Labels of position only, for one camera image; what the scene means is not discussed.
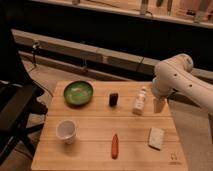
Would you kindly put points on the white gripper stub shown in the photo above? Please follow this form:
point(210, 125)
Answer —
point(158, 105)

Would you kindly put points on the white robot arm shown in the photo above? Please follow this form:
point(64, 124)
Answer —
point(175, 73)

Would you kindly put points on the white small bottle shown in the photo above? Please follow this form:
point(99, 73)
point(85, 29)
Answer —
point(140, 101)

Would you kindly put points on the white sponge block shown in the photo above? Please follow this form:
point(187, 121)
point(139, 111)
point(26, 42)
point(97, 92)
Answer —
point(156, 136)

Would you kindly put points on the orange carrot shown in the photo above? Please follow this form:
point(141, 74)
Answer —
point(115, 147)

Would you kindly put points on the wooden table board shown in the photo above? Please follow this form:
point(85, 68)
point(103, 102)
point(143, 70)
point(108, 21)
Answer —
point(97, 123)

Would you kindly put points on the green bowl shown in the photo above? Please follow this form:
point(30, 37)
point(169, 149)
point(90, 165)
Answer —
point(78, 93)

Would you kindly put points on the white paper cup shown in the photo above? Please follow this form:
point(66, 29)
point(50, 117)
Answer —
point(66, 131)

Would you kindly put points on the black chair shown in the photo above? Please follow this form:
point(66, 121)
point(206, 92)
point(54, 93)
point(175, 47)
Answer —
point(16, 104)

